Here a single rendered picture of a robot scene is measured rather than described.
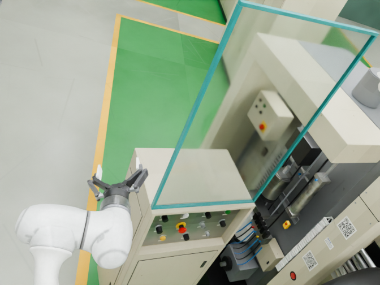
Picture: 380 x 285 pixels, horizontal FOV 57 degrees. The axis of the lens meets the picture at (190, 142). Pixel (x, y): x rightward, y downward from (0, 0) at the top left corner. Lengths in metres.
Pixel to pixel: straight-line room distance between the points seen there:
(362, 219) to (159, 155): 0.97
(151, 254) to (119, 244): 0.97
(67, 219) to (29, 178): 2.30
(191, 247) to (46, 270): 1.15
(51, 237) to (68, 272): 1.85
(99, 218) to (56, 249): 0.13
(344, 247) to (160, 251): 0.88
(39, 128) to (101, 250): 2.81
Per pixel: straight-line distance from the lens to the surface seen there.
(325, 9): 4.58
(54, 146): 3.49
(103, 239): 0.93
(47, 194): 3.13
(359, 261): 2.19
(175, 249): 1.94
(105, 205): 1.03
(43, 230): 0.94
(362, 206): 1.61
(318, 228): 1.80
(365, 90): 1.94
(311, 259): 1.85
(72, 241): 0.95
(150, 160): 1.75
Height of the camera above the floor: 2.50
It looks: 40 degrees down
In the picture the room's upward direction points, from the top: 25 degrees clockwise
